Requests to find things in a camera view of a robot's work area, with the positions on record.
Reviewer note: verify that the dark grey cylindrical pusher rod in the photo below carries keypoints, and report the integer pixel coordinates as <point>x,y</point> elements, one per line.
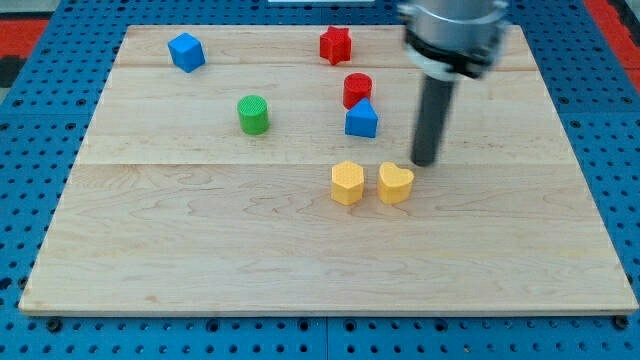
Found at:
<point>435,102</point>

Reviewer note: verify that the yellow heart block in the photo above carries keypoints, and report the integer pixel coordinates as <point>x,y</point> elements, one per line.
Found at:
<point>394,184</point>

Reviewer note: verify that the blue triangle block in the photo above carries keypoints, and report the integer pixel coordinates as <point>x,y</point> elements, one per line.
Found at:
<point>361,120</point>

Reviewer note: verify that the red cylinder block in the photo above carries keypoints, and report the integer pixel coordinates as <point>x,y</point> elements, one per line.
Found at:
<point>356,86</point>

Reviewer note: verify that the red star block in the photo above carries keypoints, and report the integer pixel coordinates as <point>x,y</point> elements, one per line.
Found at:
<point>335,45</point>

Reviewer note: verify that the yellow hexagon block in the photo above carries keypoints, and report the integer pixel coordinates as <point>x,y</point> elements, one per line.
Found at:
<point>347,182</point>

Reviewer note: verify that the green cylinder block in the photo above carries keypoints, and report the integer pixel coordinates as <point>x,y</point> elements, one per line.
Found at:
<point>253,114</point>

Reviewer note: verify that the light wooden board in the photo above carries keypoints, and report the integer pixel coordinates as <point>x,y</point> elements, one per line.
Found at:
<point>171,210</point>

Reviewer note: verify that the blue cube block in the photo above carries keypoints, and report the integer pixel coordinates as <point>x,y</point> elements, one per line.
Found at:
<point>186,52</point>

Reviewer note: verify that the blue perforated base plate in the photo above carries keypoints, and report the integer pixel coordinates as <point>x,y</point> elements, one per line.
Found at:
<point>61,76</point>

